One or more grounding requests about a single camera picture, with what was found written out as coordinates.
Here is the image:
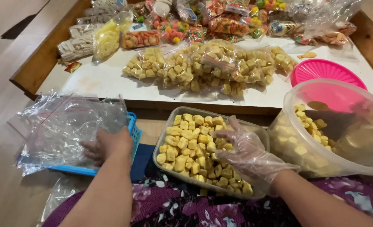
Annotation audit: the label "pile of empty clear zip bags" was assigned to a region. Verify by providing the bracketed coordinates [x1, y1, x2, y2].
[8, 91, 130, 177]

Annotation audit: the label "loose orange cracker piece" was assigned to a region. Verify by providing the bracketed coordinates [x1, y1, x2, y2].
[297, 51, 318, 60]

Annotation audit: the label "large clear round plastic tub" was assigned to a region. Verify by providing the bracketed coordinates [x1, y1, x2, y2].
[267, 78, 373, 178]

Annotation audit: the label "clear plastic bag on floor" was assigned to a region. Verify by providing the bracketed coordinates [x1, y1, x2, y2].
[36, 176, 81, 227]

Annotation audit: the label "dark blue cloth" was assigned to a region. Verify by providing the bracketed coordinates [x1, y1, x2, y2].
[130, 143, 158, 183]

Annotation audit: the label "yellow cube snacks in tub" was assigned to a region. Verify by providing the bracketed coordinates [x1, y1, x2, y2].
[270, 103, 339, 172]

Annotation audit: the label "bag of orange white crackers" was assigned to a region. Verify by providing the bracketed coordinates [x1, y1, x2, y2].
[120, 30, 161, 50]

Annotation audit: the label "person's right hand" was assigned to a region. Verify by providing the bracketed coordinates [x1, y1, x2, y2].
[210, 115, 300, 187]

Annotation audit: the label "blue plastic basket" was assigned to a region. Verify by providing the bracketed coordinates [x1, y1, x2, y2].
[16, 112, 143, 177]

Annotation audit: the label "large crumpled clear plastic bag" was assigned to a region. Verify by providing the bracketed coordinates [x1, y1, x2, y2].
[287, 0, 364, 40]

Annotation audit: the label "bag of yellow ring crackers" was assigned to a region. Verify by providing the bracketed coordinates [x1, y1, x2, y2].
[93, 12, 134, 62]

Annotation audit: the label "person's left hand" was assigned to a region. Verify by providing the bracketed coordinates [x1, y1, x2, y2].
[81, 127, 133, 166]

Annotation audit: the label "pile of bagged yellow cube snacks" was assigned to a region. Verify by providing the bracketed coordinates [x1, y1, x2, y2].
[122, 39, 299, 97]

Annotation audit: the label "purple floral garment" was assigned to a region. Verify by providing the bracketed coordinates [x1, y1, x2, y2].
[42, 174, 373, 227]

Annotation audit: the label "bag of grey stick crackers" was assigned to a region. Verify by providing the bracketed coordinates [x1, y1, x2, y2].
[57, 34, 95, 62]
[91, 0, 128, 9]
[76, 14, 115, 25]
[84, 6, 119, 17]
[69, 23, 104, 39]

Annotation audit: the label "low wooden table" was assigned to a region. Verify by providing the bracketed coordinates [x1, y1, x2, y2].
[9, 0, 373, 116]

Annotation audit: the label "heap of colourful snack bags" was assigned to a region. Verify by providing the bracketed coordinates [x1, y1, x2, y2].
[131, 0, 357, 46]

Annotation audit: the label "pink round plastic lid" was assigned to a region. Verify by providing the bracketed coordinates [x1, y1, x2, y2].
[290, 59, 368, 92]

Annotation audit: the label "small red yellow wrapper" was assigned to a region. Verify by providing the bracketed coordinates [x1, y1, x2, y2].
[64, 61, 82, 74]

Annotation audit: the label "clear rectangular plastic tray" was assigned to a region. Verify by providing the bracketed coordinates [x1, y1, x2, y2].
[152, 106, 271, 200]

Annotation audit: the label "heap of loose yellow cube snacks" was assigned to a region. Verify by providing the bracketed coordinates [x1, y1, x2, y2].
[156, 113, 254, 197]

